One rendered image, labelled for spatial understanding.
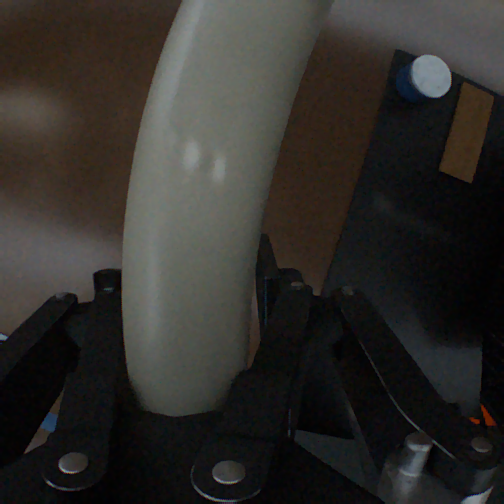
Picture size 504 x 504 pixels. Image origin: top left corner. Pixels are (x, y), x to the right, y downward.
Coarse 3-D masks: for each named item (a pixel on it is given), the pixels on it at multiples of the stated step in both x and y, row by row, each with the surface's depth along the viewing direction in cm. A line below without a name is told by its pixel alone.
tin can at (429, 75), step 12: (420, 60) 80; (432, 60) 79; (408, 72) 83; (420, 72) 80; (432, 72) 80; (444, 72) 80; (396, 84) 93; (408, 84) 85; (420, 84) 81; (432, 84) 81; (444, 84) 80; (408, 96) 90; (420, 96) 85; (432, 96) 82
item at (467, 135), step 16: (464, 96) 91; (480, 96) 91; (464, 112) 92; (480, 112) 92; (464, 128) 93; (480, 128) 93; (448, 144) 94; (464, 144) 94; (480, 144) 94; (448, 160) 95; (464, 160) 95; (464, 176) 96
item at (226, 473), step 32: (288, 288) 15; (288, 320) 13; (256, 352) 11; (288, 352) 11; (256, 384) 9; (288, 384) 8; (224, 416) 7; (256, 416) 7; (288, 416) 9; (224, 448) 6; (256, 448) 6; (192, 480) 6; (224, 480) 5; (256, 480) 6
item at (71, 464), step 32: (96, 288) 15; (96, 320) 13; (96, 352) 11; (96, 384) 8; (128, 384) 12; (64, 416) 7; (96, 416) 7; (64, 448) 6; (96, 448) 6; (64, 480) 5; (96, 480) 5
